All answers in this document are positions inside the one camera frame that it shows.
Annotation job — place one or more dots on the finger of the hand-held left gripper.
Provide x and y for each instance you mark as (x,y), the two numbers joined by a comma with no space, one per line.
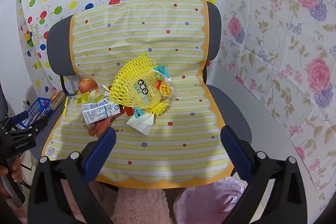
(19,117)
(36,126)

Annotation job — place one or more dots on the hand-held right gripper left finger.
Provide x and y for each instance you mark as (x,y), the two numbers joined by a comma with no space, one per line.
(104,151)

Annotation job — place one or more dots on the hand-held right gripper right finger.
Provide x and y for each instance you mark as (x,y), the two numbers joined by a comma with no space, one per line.
(234,151)

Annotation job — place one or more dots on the blue plastic basket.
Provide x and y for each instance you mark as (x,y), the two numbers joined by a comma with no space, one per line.
(39,107)

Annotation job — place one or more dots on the white milk carton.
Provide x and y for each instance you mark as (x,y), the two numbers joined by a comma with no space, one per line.
(98,111)

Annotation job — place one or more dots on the clear packet with yellow label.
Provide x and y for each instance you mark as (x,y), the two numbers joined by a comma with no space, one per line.
(73,104)

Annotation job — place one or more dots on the white paper wrapper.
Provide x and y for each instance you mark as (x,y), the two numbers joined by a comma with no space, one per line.
(143,123)

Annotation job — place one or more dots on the pink plastic bag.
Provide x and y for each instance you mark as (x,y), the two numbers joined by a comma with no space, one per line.
(207,203)

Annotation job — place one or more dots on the yellow net snack bag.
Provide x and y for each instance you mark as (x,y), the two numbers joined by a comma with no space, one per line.
(123,82)

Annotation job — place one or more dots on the dried mango packet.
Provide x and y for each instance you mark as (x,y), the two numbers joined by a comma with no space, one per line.
(152,87)

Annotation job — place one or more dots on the person's left hand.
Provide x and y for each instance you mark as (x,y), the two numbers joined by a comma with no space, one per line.
(14,174)

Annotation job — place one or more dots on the orange knit glove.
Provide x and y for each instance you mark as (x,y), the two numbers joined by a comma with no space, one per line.
(103,125)

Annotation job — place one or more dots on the red paper envelope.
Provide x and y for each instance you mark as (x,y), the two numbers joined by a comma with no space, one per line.
(128,110)

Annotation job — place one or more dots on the small crumpled snack wrapper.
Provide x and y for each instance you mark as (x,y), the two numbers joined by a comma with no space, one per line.
(101,94)

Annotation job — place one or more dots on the pink fluffy rug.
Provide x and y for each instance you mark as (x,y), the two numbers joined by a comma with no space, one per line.
(136,205)

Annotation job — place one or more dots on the red apple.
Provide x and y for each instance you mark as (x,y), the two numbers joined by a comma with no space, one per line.
(87,85)

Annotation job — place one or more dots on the grey office chair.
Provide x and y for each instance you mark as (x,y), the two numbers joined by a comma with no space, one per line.
(59,37)

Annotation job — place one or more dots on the small blue white wrapper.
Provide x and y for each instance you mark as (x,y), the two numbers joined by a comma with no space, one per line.
(161,71)

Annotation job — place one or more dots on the yellow striped plastic cloth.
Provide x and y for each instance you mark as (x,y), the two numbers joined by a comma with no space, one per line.
(157,37)

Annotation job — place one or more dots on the floral wall cloth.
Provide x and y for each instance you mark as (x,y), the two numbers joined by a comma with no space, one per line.
(283,37)

